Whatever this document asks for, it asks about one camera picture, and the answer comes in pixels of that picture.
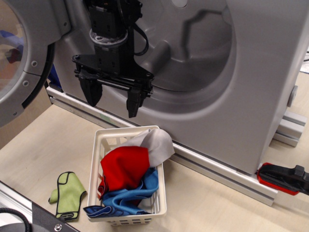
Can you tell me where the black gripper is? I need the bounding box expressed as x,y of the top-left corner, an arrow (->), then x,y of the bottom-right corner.
72,47 -> 154,118

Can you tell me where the grey white cloth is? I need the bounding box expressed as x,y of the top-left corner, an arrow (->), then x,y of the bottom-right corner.
119,129 -> 175,167

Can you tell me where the red cloth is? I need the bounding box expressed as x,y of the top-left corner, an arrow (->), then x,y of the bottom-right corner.
98,146 -> 150,206

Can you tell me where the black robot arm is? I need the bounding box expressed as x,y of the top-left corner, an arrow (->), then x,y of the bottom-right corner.
72,0 -> 154,117

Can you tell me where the white plastic laundry basket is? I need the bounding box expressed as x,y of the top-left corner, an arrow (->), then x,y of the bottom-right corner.
87,126 -> 167,226

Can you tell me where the round washing machine door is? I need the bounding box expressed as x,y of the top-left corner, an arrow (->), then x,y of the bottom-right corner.
0,0 -> 70,126

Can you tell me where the grey toy washing machine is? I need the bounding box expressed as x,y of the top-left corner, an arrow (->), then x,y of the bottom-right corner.
52,0 -> 309,175

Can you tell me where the green cloth with black trim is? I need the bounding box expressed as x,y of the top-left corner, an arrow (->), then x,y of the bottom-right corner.
48,172 -> 86,221

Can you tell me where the blue cloth with dark trim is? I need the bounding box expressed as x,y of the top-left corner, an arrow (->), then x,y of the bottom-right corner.
83,205 -> 125,218

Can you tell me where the blue object behind door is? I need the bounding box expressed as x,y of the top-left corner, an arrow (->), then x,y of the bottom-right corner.
0,30 -> 24,54

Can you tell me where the red and black clamp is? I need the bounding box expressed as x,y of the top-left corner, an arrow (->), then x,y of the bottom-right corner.
256,163 -> 309,196

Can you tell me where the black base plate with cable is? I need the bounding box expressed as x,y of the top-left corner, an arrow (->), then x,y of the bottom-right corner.
0,205 -> 77,232

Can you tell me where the aluminium frame rail front left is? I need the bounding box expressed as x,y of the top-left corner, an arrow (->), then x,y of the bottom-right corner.
0,182 -> 32,226

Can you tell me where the aluminium rail under machine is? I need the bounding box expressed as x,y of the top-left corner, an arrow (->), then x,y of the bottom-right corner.
47,86 -> 309,205

